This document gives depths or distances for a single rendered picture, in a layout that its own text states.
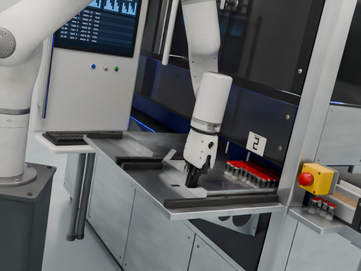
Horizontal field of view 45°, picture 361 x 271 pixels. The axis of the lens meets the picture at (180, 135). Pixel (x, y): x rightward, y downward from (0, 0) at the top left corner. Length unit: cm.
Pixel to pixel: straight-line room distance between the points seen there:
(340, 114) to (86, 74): 111
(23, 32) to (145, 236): 128
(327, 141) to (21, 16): 92
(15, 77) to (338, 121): 93
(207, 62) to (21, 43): 50
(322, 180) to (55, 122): 118
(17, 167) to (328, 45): 91
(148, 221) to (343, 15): 128
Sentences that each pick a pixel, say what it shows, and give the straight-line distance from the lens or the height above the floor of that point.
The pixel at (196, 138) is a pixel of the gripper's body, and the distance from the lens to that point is 120.
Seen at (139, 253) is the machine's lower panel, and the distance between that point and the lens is 219.
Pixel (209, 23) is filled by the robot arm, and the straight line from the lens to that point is 114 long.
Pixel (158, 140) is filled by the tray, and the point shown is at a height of 88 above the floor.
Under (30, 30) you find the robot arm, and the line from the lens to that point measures 112.
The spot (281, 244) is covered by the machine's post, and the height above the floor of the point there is 76.
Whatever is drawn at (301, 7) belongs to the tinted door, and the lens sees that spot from 140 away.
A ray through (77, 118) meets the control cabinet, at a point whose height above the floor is 87.
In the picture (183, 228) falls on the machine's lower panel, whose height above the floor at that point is 56.
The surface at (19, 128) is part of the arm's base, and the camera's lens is 121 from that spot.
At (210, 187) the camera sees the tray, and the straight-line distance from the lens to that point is 136.
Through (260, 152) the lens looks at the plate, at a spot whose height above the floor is 100.
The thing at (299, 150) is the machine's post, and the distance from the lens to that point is 132.
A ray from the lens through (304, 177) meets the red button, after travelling 126.
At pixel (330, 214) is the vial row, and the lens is 135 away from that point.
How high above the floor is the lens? 133
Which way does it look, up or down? 13 degrees down
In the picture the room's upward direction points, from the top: 11 degrees clockwise
